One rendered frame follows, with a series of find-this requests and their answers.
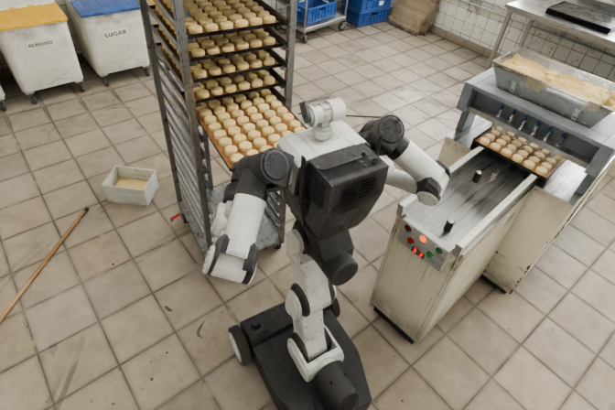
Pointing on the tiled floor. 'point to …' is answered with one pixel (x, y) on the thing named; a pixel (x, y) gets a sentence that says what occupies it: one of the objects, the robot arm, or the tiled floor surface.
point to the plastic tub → (131, 185)
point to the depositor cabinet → (535, 212)
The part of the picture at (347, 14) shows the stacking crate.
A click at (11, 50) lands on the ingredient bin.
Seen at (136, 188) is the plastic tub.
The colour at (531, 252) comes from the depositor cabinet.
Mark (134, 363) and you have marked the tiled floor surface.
